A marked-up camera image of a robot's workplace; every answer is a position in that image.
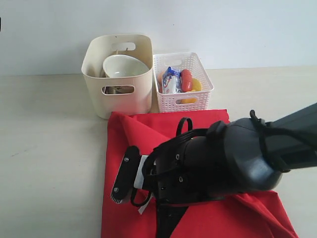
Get blue white milk carton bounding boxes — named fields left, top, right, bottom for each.
left=161, top=66, right=182, bottom=94

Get orange fried chicken piece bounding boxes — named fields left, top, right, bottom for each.
left=157, top=72, right=164, bottom=90

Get yellow cheese wedge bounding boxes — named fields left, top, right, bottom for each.
left=180, top=97, right=197, bottom=104

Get white perforated plastic basket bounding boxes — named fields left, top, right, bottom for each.
left=153, top=52, right=214, bottom=113

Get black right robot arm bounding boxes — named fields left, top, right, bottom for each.
left=142, top=104, right=317, bottom=238

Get stainless steel cup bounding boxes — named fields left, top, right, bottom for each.
left=100, top=71, right=119, bottom=94

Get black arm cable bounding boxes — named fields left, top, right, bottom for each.
left=130, top=109, right=315, bottom=208

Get red sausage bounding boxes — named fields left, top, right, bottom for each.
left=181, top=69, right=193, bottom=93

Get cream plastic tub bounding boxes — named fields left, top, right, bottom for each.
left=81, top=34, right=153, bottom=119

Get red table cloth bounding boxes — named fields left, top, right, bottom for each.
left=101, top=110, right=297, bottom=238

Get pale green ceramic bowl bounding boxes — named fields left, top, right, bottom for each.
left=102, top=54, right=150, bottom=95

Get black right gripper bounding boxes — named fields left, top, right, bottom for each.
left=151, top=173, right=228, bottom=238

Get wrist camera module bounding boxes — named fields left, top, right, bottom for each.
left=110, top=146, right=151, bottom=207

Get yellow lemon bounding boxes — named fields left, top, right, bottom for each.
left=192, top=78, right=202, bottom=92

